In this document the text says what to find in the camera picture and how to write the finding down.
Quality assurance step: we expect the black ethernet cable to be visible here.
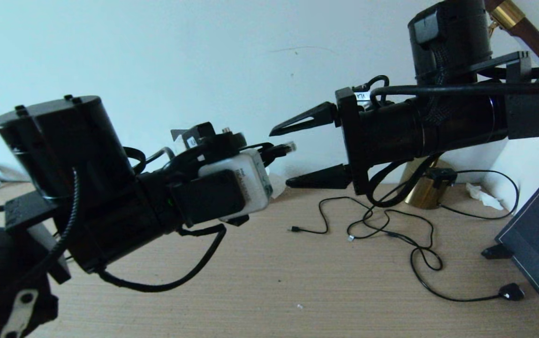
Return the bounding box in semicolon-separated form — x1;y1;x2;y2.
251;141;296;165

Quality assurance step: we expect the white toilet paper roll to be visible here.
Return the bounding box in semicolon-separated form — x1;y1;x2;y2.
269;173;288;198

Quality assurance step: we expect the brass desk lamp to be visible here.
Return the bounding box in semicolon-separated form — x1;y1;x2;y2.
403;0;539;209

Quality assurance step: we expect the crumpled white tissue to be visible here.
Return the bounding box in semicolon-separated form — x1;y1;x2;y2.
465;182;504;210

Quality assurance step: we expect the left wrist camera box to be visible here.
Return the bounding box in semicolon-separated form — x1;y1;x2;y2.
171;149;273;225

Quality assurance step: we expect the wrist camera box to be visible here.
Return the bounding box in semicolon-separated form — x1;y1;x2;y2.
351;87;394;111
171;149;273;225

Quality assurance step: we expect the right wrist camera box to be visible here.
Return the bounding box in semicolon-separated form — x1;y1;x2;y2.
351;87;394;111

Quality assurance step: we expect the thin black USB cable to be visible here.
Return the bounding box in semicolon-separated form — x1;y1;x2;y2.
287;196;434;250

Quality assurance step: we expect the black inline cord switch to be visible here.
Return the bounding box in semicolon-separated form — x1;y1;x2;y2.
424;168;457;188

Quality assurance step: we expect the black lamp power cable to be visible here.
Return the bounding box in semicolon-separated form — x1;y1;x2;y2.
347;169;525;302

